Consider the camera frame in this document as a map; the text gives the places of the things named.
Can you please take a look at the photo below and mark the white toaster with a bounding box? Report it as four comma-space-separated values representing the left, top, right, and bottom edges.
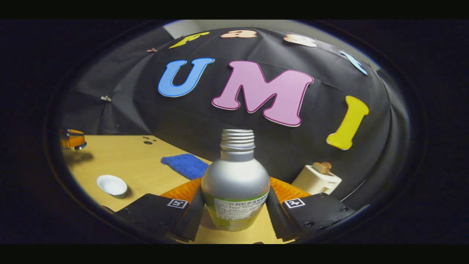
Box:
292, 165, 342, 195

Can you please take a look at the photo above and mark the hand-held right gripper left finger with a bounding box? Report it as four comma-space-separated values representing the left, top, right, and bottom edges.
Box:
104, 178, 206, 242

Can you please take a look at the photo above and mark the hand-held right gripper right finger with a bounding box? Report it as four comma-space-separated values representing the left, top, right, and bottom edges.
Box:
266, 177, 356, 242

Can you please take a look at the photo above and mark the blue towel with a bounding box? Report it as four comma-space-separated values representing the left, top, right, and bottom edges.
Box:
161, 154, 209, 180

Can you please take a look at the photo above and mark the teal teacup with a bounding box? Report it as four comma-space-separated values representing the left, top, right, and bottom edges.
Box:
96, 175, 128, 199

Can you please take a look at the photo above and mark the black backdrop cloth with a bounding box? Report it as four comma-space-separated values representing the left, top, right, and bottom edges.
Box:
60, 26, 411, 209

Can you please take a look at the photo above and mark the silver green water bottle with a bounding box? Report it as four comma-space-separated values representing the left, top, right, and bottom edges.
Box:
201, 129, 271, 232

